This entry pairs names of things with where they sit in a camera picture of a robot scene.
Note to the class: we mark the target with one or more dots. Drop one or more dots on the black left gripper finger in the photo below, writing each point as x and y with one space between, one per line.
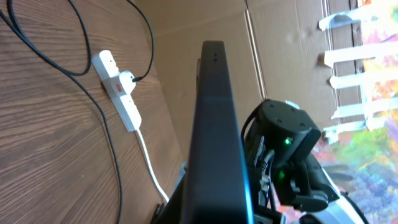
166 208

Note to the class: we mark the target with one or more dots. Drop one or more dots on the Samsung Galaxy smartphone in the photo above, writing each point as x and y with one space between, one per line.
216 185

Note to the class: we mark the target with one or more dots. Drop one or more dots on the white charger plug adapter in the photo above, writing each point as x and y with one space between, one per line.
123 84

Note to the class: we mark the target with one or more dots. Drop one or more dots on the white power strip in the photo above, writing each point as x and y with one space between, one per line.
106 68

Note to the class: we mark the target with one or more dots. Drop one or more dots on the cardboard backdrop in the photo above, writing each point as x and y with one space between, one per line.
272 50

